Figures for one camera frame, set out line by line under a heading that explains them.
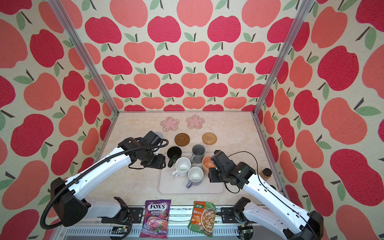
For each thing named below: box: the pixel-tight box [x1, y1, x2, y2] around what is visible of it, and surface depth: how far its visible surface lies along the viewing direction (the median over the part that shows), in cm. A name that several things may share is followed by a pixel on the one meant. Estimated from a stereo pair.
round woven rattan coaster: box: [202, 132, 218, 145], surface depth 107 cm
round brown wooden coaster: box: [174, 132, 191, 147], surface depth 106 cm
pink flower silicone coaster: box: [185, 114, 206, 130], surface depth 117 cm
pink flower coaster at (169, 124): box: [160, 116, 180, 132], surface depth 117 cm
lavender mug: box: [186, 166, 204, 189], surface depth 84 cm
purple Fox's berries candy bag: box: [139, 199, 172, 239], surface depth 73 cm
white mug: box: [172, 157, 192, 178], surface depth 85 cm
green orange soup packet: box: [187, 201, 217, 238], surface depth 74 cm
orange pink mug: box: [202, 155, 216, 175], surface depth 91 cm
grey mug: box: [190, 144, 206, 164], surface depth 90 cm
